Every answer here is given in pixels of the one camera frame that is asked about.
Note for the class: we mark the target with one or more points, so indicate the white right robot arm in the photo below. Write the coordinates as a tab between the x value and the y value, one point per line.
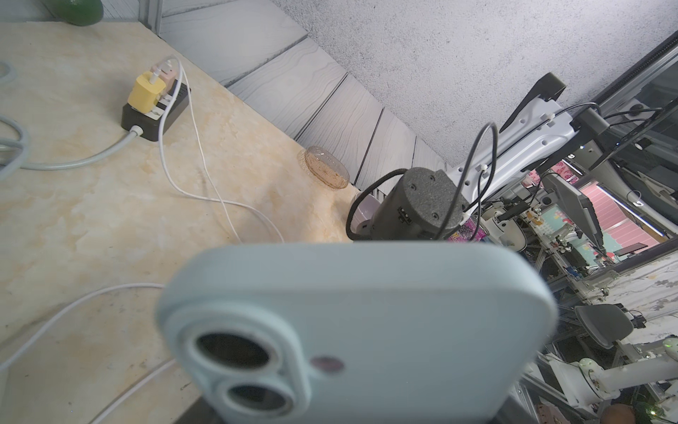
432	205

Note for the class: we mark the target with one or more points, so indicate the purple plate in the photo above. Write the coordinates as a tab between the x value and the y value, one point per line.
364	212

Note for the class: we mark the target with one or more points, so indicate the brown glass plate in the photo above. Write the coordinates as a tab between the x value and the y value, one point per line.
324	166

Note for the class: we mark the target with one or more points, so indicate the black power strip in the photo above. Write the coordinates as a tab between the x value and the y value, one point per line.
149	122

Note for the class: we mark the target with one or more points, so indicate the pink usb charger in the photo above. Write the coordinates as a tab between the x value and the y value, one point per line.
167	72

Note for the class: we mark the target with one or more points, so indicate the yellow usb charger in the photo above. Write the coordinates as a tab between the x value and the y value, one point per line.
146	91

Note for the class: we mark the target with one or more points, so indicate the green lime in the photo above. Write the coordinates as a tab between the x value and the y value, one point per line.
76	12

